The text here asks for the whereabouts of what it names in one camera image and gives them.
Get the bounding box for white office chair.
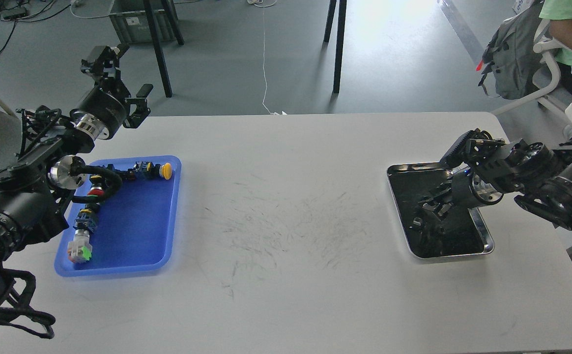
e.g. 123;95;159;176
491;19;572;138

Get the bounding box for white floor cable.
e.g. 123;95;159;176
247;0;288;116

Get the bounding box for grey backpack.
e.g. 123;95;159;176
477;0;543;99

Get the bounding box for black floor cables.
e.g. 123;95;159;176
0;0;105;114

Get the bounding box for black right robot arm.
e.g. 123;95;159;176
409;128;572;241

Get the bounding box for silver metal tray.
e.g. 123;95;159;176
387;163;495;263

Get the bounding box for green push button switch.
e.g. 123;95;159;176
83;202;103;214

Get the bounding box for black table leg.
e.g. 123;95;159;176
323;0;347;95
143;0;185;98

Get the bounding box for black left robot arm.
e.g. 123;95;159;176
0;43;170;339

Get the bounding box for yellow push button switch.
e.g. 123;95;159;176
133;161;173;180

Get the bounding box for black table leg right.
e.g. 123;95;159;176
323;0;347;95

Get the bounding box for black table leg left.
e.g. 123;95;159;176
143;0;185;98

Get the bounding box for white green switch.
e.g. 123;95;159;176
67;229;92;264

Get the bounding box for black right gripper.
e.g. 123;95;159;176
412;170;504;246

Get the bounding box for blue black switch block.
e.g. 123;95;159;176
73;208;99;234

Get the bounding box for blue plastic tray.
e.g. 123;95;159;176
54;155;182;276

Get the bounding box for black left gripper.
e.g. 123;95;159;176
71;43;153;140

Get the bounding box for grey plastic crate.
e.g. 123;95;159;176
109;0;176;44

